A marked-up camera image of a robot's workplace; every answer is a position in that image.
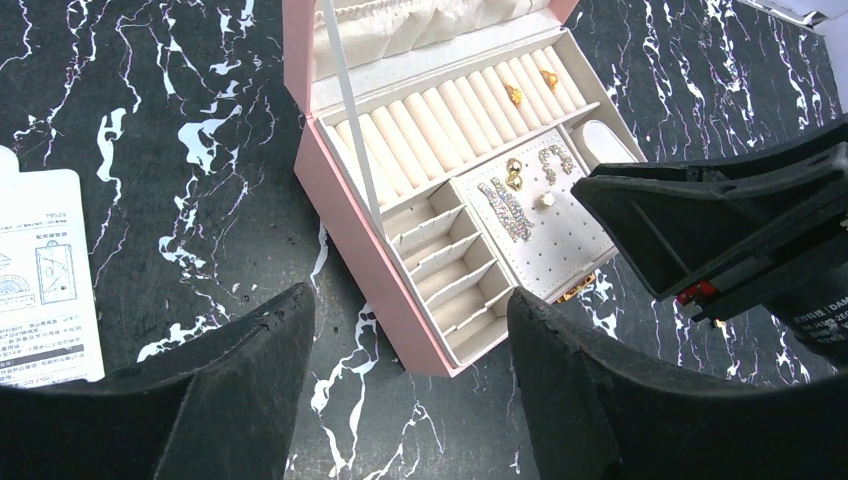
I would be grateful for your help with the small gold stud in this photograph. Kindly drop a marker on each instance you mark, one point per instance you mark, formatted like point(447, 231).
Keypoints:
point(546, 200)

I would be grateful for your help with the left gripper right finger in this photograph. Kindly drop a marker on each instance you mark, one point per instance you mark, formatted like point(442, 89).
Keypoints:
point(597, 408)

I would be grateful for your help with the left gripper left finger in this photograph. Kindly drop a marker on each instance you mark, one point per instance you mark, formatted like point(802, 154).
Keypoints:
point(221, 406)

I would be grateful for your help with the white oval watch pillow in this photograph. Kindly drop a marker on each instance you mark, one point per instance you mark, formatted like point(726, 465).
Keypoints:
point(598, 144)

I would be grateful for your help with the long rhinestone drop earrings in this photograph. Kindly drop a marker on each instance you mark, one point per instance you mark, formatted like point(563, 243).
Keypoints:
point(507, 209)

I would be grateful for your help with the pink jewelry box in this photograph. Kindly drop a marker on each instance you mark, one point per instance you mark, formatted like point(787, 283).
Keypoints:
point(410, 105)

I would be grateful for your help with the gold double hoop earring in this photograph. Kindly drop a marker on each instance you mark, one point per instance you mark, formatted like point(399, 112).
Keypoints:
point(513, 179)

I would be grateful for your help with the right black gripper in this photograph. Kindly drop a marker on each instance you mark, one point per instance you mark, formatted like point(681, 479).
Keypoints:
point(729, 234)

